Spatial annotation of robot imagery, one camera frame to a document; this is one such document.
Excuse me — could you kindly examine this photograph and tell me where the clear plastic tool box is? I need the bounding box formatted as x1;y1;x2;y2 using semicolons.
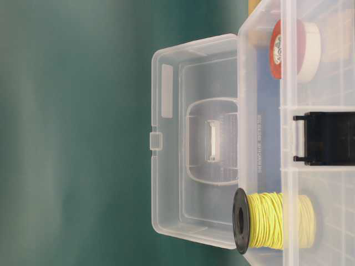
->
238;1;354;265

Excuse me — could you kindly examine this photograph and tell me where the yellow wire spool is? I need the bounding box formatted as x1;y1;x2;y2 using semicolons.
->
232;188;317;254

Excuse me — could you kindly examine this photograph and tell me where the red and white tape roll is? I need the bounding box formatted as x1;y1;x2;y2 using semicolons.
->
269;19;321;83

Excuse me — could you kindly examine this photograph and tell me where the black tool box latch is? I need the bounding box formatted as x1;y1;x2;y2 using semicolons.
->
293;112;354;166

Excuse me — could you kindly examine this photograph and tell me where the clear tool box lid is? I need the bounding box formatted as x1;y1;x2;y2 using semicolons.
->
149;34;239;249

